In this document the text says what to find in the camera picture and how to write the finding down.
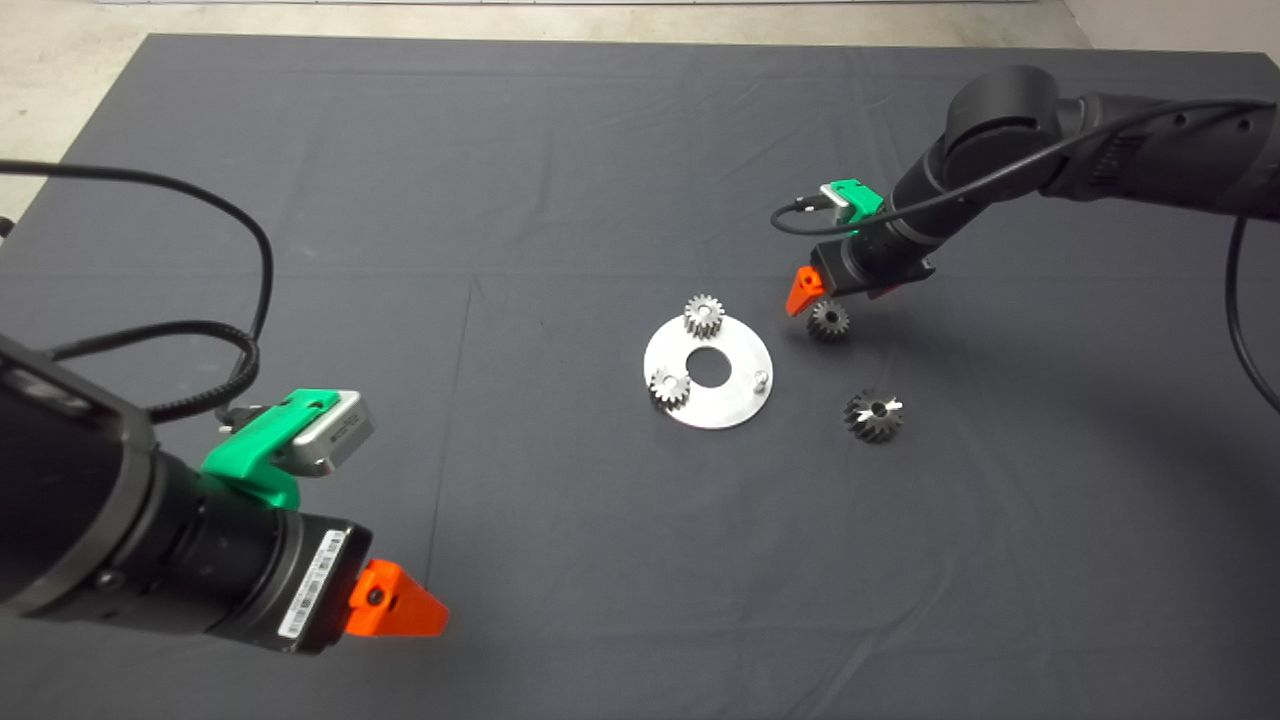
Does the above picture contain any round metal plate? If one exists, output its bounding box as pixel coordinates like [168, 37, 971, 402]
[643, 312, 774, 431]

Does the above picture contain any green right camera mount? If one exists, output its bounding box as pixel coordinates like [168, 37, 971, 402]
[820, 180, 886, 233]

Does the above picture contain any green left camera mount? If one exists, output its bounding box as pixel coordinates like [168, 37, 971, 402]
[200, 388, 341, 511]

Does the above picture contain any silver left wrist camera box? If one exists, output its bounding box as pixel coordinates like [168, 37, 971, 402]
[290, 392, 376, 478]

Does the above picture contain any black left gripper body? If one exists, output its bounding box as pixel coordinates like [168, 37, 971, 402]
[230, 512, 373, 656]

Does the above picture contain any dark grey table cloth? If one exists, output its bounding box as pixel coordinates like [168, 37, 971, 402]
[0, 33, 1280, 720]

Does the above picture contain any black corrugated cable conduit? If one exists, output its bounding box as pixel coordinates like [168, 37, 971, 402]
[50, 320, 261, 424]

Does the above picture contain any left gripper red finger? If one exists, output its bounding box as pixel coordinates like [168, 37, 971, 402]
[347, 559, 450, 638]

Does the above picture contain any small steel spur gear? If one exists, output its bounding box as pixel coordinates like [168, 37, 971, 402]
[650, 367, 693, 411]
[684, 294, 727, 339]

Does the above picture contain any small dark spur gear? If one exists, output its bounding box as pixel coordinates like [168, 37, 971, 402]
[806, 300, 852, 343]

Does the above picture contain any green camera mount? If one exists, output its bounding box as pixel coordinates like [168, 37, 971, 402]
[820, 180, 886, 233]
[200, 388, 341, 511]

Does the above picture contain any thin black left camera cable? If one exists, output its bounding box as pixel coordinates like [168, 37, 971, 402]
[0, 160, 274, 421]

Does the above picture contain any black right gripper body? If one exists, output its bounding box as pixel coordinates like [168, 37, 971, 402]
[810, 235, 938, 299]

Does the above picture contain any large steel bevel gear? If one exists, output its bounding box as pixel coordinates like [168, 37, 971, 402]
[843, 389, 906, 444]

